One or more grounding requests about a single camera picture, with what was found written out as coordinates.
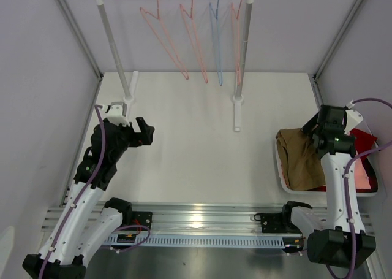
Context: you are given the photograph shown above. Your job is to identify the red garment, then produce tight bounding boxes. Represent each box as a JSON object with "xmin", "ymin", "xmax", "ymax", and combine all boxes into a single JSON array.
[{"xmin": 298, "ymin": 128, "xmax": 378, "ymax": 194}]

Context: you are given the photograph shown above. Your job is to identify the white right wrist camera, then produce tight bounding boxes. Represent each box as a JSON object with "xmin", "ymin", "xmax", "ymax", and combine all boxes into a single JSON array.
[{"xmin": 344, "ymin": 100, "xmax": 363, "ymax": 135}]

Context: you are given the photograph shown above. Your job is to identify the tan brown skirt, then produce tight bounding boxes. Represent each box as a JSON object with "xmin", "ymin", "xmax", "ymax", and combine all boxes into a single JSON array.
[{"xmin": 276, "ymin": 128, "xmax": 326, "ymax": 191}]

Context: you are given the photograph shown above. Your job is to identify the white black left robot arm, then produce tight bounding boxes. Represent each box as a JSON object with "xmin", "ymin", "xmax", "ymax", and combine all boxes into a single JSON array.
[{"xmin": 22, "ymin": 117, "xmax": 155, "ymax": 278}]

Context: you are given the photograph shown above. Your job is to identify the grey slotted cable duct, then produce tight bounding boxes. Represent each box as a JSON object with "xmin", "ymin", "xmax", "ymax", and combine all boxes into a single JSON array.
[{"xmin": 100, "ymin": 236, "xmax": 284, "ymax": 248}]

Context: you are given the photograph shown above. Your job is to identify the white laundry basket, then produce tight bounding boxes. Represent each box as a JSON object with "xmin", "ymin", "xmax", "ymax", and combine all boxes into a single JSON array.
[{"xmin": 275, "ymin": 128, "xmax": 378, "ymax": 195}]

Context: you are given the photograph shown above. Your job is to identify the pink garment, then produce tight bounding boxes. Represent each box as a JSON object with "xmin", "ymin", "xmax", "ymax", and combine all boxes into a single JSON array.
[{"xmin": 277, "ymin": 156, "xmax": 377, "ymax": 193}]

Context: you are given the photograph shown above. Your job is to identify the pink wire hanger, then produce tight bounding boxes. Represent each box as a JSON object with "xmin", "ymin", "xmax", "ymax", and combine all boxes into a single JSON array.
[
  {"xmin": 230, "ymin": 0, "xmax": 243, "ymax": 86},
  {"xmin": 140, "ymin": 0, "xmax": 189, "ymax": 80},
  {"xmin": 179, "ymin": 0, "xmax": 209, "ymax": 84}
]

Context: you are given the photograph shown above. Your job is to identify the pink wire hanger rightmost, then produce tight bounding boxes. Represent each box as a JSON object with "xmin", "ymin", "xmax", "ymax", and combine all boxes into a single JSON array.
[{"xmin": 230, "ymin": 0, "xmax": 243, "ymax": 86}]

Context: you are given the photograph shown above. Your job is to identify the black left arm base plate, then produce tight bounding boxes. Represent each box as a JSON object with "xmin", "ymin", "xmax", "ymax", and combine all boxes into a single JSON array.
[{"xmin": 130, "ymin": 211, "xmax": 153, "ymax": 229}]

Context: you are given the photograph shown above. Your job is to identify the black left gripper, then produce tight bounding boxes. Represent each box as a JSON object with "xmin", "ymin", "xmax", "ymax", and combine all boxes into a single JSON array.
[{"xmin": 110, "ymin": 117, "xmax": 154, "ymax": 162}]

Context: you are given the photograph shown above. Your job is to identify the blue wire hanger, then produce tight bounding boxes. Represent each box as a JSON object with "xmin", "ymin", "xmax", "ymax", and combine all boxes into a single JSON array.
[{"xmin": 209, "ymin": 0, "xmax": 224, "ymax": 86}]

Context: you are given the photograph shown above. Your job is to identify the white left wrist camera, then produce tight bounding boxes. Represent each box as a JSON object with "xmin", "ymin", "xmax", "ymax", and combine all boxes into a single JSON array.
[{"xmin": 102, "ymin": 101, "xmax": 130, "ymax": 126}]

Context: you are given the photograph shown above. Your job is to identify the pink wire hanger leftmost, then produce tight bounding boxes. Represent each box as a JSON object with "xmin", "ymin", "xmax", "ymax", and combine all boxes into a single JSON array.
[{"xmin": 140, "ymin": 0, "xmax": 189, "ymax": 80}]

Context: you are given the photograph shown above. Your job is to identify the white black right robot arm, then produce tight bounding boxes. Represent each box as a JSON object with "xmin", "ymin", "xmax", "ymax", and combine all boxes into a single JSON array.
[{"xmin": 279, "ymin": 105, "xmax": 376, "ymax": 269}]

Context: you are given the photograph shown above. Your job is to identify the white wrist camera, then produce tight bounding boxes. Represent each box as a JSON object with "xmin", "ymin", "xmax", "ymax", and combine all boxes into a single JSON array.
[
  {"xmin": 344, "ymin": 100, "xmax": 363, "ymax": 135},
  {"xmin": 102, "ymin": 101, "xmax": 130, "ymax": 126}
]

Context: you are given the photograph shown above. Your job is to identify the aluminium mounting rail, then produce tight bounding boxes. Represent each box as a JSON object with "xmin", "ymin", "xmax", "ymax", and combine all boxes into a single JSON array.
[{"xmin": 41, "ymin": 202, "xmax": 375, "ymax": 231}]

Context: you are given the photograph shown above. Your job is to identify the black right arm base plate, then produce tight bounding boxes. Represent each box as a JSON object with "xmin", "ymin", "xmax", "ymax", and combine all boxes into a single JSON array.
[{"xmin": 254, "ymin": 213, "xmax": 301, "ymax": 234}]

